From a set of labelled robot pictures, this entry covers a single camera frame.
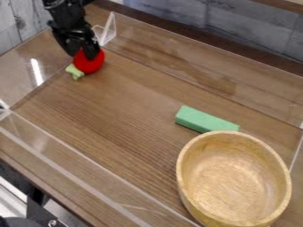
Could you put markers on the wooden bowl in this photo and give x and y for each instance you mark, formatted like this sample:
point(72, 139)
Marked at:
point(232, 180)

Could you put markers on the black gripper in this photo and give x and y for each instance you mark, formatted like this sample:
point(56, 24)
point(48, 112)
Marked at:
point(71, 28)

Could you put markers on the red plush fruit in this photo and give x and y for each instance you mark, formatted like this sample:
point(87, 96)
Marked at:
point(84, 66)

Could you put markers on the black metal bracket bottom left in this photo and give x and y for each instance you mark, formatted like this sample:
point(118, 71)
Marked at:
point(40, 215)

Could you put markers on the green foam block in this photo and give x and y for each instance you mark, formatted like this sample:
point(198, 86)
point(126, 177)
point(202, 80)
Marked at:
point(200, 121)

